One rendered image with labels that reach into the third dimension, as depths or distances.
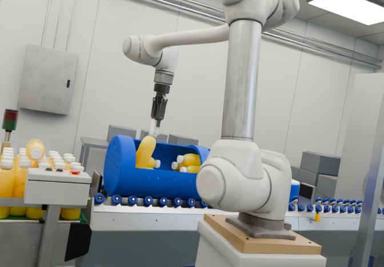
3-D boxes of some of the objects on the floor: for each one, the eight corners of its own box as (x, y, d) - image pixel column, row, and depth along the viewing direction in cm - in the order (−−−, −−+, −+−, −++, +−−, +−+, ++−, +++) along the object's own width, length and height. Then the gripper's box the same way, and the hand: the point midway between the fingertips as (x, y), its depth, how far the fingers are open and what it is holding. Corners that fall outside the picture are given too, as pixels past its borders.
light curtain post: (346, 387, 194) (398, 95, 193) (339, 390, 191) (392, 93, 190) (337, 379, 200) (388, 95, 198) (330, 382, 197) (382, 93, 195)
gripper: (177, 85, 153) (168, 137, 153) (163, 86, 168) (155, 133, 168) (162, 82, 150) (152, 135, 150) (148, 83, 164) (140, 131, 165)
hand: (155, 127), depth 159 cm, fingers closed on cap, 4 cm apart
